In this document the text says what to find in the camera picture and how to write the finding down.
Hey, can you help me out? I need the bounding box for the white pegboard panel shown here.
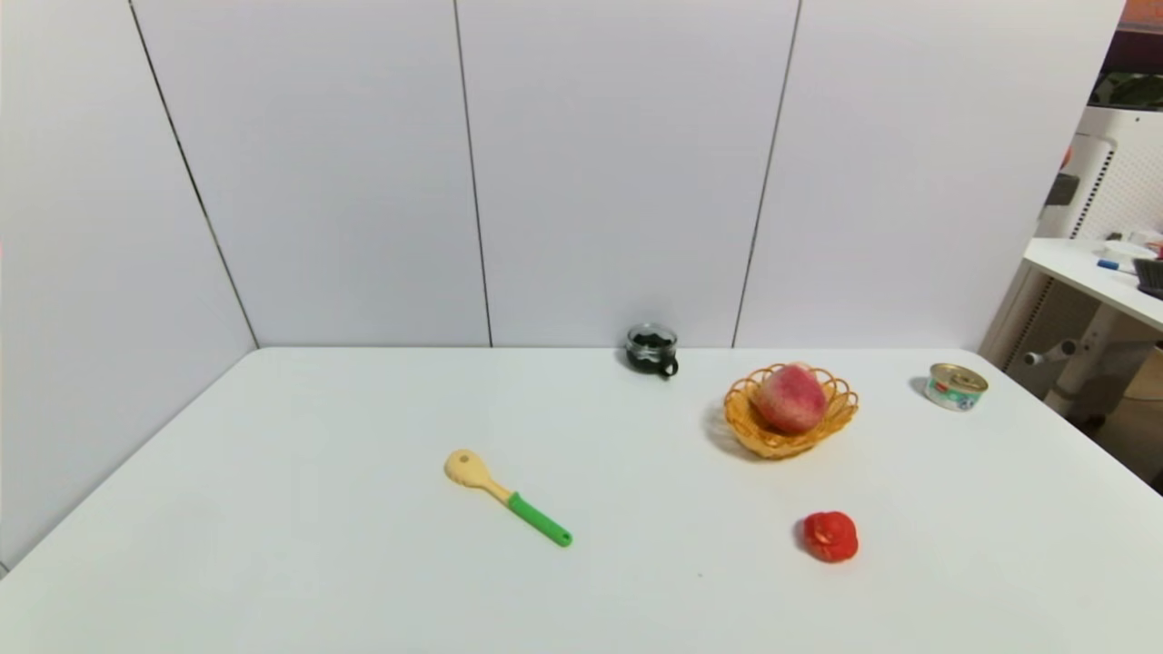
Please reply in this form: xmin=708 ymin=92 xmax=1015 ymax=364
xmin=1039 ymin=106 xmax=1163 ymax=243

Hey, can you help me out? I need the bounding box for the yellow spoon with green handle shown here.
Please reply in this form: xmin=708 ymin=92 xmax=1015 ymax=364
xmin=444 ymin=449 xmax=573 ymax=548

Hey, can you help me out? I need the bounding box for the pink red peach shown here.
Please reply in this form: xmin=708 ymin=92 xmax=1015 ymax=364
xmin=752 ymin=363 xmax=829 ymax=434

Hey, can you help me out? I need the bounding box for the red tomato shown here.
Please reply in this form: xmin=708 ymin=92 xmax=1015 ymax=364
xmin=802 ymin=511 xmax=860 ymax=563

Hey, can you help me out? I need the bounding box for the dark green shelf item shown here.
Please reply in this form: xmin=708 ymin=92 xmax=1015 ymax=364
xmin=1088 ymin=71 xmax=1163 ymax=112

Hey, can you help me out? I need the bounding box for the yellow woven plastic basket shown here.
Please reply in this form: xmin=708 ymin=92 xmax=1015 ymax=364
xmin=723 ymin=363 xmax=860 ymax=461

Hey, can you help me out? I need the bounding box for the small tin can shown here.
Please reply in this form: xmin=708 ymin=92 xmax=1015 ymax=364
xmin=925 ymin=362 xmax=989 ymax=412

